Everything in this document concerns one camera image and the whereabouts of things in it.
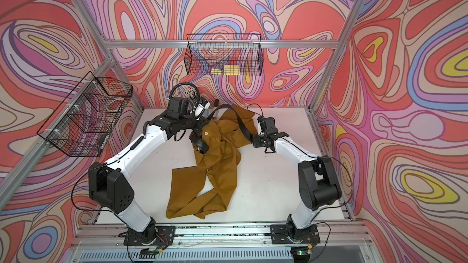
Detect black leather belt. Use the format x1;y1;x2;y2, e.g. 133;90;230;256
189;104;254;154

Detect mustard brown trousers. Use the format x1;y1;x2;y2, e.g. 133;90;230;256
166;105;257;219

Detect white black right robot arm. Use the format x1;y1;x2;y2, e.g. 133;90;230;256
252;116;342;231

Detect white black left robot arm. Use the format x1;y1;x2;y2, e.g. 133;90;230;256
88;82;210;234

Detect clear cup of pencils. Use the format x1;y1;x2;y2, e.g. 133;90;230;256
182;85;199;101

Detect yellow sticky notes pad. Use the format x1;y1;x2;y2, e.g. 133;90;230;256
210;65;241;76

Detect black wire basket back wall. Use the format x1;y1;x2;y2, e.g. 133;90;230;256
184;32;264;76

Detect black wire basket wall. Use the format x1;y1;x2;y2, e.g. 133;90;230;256
184;32;264;76
37;73;133;157

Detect black wire basket left wall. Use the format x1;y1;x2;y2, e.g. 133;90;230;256
37;73;133;157

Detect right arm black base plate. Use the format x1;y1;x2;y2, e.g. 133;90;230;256
269;223;321;246

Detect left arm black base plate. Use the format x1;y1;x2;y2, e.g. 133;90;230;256
124;225;176;247

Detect aluminium front rail frame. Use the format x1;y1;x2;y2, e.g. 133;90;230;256
62;221;383;263

